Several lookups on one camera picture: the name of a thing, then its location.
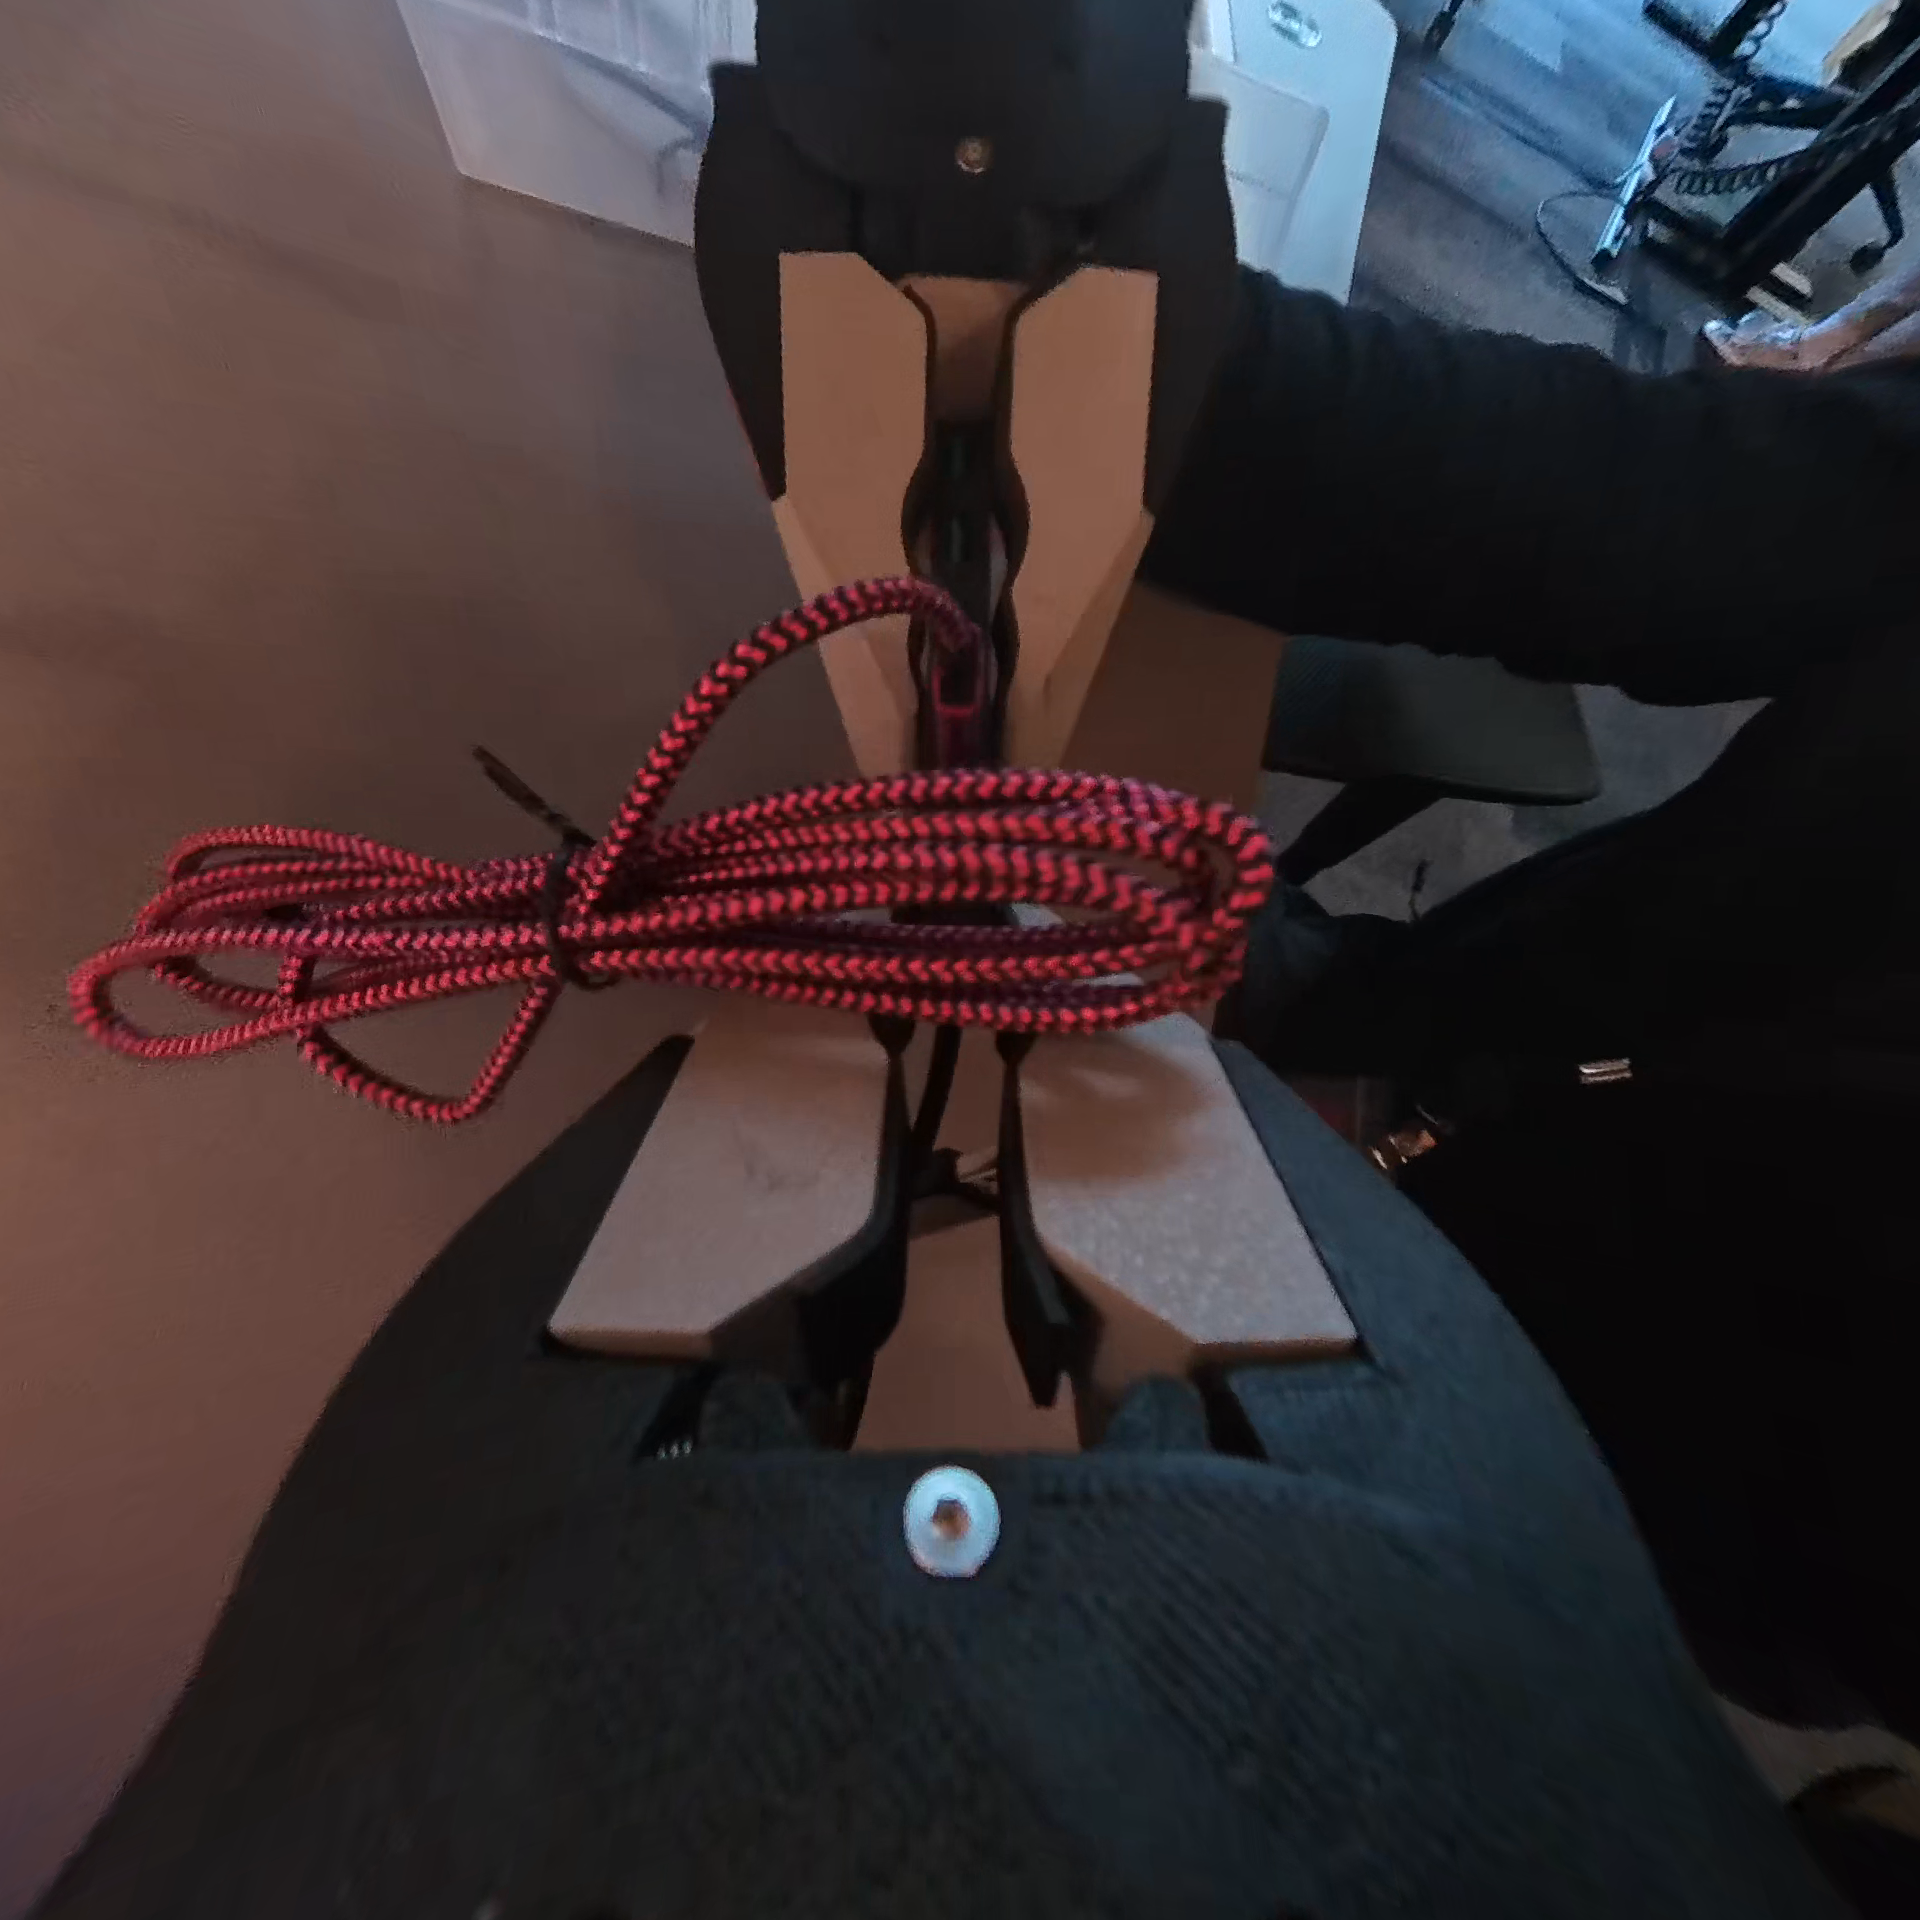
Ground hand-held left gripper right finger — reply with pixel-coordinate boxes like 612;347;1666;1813
995;1023;1360;1440

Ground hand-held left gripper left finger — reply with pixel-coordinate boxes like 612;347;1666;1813
546;1005;917;1444

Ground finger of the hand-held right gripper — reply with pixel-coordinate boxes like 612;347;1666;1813
983;268;1162;774
772;251;963;781

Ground red braided cable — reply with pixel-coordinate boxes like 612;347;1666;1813
66;574;1280;1127

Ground translucent plastic bin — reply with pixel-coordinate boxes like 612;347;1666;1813
399;0;1397;302

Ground person's right forearm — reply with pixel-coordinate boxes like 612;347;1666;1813
1147;268;1920;707

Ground person's legs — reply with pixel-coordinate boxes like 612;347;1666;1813
1211;696;1920;1742

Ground black desk leg frame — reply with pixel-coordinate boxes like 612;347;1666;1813
1642;0;1920;324

